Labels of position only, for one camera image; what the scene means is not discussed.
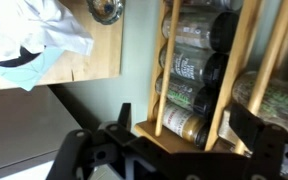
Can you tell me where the dark label jar black cap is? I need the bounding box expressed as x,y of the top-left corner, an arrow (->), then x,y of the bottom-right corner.
158,43 -> 231,88

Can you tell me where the grey label jar black cap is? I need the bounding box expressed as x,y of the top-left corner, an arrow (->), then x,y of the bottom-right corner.
161,6 -> 241,54

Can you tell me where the green herb jar black cap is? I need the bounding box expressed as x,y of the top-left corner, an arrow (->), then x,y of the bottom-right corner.
154,73 -> 220,118

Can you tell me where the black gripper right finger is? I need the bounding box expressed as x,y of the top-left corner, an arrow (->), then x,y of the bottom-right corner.
228,103 -> 288,180

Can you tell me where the small shaker black cap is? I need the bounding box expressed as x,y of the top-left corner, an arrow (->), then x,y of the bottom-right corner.
85,0 -> 126,26

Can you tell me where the yellow spice jar white label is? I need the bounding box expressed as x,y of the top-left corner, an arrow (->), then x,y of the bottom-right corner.
153,100 -> 210,149

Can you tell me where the wooden wall spice rack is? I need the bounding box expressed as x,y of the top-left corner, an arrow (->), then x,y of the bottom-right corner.
133,0 -> 288,158

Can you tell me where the light blue tissue box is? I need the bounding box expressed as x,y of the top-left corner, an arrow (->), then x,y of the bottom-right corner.
0,4 -> 66,92

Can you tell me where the white tissue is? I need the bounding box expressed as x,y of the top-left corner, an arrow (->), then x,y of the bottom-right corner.
0,0 -> 95,64

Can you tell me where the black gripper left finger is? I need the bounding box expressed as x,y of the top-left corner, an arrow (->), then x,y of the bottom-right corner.
46,102 -> 142,180

